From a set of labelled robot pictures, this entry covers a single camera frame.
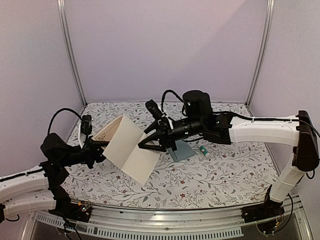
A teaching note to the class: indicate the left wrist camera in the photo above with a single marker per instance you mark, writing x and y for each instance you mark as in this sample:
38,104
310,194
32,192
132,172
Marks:
86,125

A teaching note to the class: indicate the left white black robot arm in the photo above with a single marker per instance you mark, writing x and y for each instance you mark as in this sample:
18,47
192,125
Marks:
40,187

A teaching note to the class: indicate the teal blue envelope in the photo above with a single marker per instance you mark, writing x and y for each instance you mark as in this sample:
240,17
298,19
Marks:
183,152

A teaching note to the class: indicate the floral patterned table mat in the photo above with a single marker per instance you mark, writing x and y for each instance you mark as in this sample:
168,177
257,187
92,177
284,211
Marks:
231,175

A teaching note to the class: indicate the aluminium frame post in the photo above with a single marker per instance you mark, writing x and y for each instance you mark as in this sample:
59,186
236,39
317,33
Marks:
270,4
61,7

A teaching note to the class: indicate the front aluminium rail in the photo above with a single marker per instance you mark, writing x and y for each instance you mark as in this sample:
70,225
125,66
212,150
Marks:
123,223

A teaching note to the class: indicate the left aluminium frame post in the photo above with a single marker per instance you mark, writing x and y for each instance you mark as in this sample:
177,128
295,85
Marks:
61,7

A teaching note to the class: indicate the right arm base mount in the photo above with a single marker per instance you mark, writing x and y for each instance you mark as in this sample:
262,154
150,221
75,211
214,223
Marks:
261,211

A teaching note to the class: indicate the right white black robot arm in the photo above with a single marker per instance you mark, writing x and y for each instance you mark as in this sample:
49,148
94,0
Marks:
226,127

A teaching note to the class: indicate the beige letter paper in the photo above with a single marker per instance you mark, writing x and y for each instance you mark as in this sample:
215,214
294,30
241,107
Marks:
123,136

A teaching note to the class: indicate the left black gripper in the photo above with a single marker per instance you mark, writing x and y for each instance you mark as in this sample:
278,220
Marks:
93,152

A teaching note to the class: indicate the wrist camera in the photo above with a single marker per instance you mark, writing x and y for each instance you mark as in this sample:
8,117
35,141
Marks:
153,108
86,125

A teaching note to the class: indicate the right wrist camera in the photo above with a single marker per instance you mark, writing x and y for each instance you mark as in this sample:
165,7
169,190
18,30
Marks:
153,108

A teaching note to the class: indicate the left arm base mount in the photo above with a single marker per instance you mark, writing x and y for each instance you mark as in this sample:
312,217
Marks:
80,211

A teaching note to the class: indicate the right aluminium frame post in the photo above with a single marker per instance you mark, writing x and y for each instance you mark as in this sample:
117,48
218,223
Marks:
270,4

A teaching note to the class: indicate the green white glue stick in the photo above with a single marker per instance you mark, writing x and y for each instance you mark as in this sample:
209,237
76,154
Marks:
204,151

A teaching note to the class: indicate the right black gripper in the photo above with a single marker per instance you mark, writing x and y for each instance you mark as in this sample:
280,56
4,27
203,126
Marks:
163,128

